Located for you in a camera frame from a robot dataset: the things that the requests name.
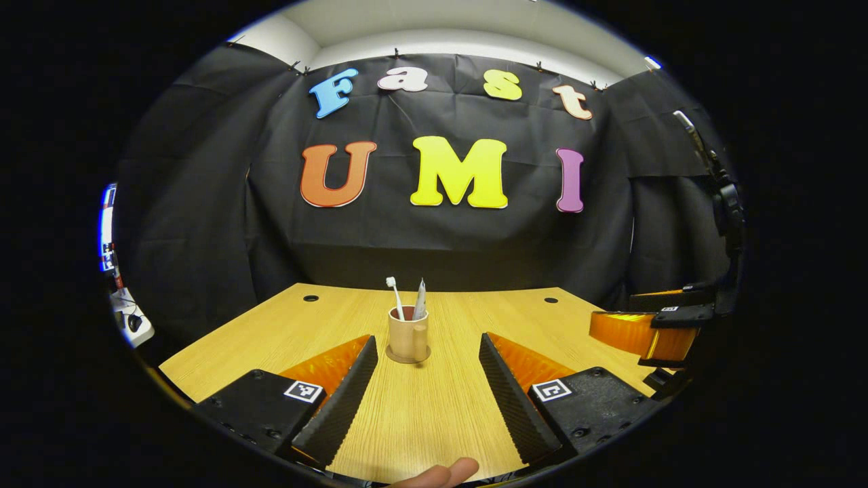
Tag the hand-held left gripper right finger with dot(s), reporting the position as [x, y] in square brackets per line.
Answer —
[515, 407]

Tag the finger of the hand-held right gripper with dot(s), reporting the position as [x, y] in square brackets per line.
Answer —
[668, 299]
[624, 332]

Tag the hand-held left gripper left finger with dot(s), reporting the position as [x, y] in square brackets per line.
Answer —
[342, 407]

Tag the beige cup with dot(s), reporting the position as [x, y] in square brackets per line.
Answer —
[405, 339]

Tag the white toothbrush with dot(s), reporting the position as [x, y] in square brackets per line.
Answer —
[395, 295]

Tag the white toothpaste tube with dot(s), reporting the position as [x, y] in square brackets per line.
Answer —
[420, 301]

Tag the wooden desktop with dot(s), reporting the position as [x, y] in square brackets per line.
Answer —
[441, 420]

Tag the black stand with silver bar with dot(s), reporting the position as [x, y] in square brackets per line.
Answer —
[729, 210]

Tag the black backdrop cloth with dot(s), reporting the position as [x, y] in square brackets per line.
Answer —
[441, 244]

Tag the white side table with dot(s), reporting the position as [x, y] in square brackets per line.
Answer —
[132, 325]

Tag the lit blue screen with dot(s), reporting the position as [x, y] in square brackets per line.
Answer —
[108, 230]

